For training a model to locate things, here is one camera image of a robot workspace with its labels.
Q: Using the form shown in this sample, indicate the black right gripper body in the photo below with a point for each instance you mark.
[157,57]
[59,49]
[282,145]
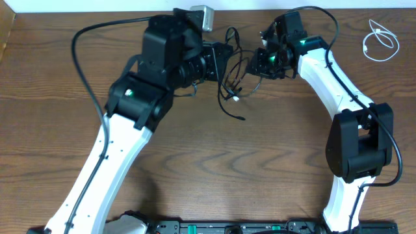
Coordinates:
[269,65]

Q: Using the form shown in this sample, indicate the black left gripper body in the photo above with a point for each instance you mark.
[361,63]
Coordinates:
[221,60]

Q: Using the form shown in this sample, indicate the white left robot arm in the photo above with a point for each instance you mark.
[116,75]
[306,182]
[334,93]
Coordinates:
[174,55]

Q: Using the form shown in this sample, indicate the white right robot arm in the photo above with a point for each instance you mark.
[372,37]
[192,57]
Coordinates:
[359,143]

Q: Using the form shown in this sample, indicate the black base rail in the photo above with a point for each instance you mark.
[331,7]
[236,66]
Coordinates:
[294,225]

